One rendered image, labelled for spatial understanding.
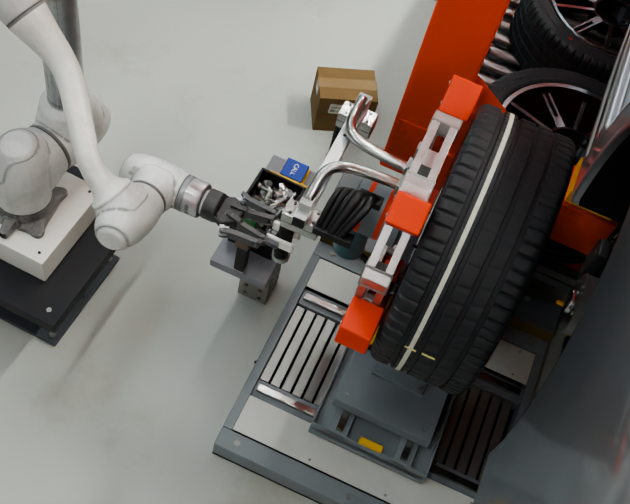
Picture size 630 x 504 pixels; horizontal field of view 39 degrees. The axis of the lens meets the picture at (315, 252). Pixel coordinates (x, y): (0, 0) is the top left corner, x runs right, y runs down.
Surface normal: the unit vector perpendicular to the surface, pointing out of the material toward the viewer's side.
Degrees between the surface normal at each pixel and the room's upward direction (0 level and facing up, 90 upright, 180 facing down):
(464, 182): 16
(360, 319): 0
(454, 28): 90
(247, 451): 0
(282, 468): 0
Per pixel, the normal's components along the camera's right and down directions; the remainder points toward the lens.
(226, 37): 0.16, -0.54
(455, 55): -0.38, 0.74
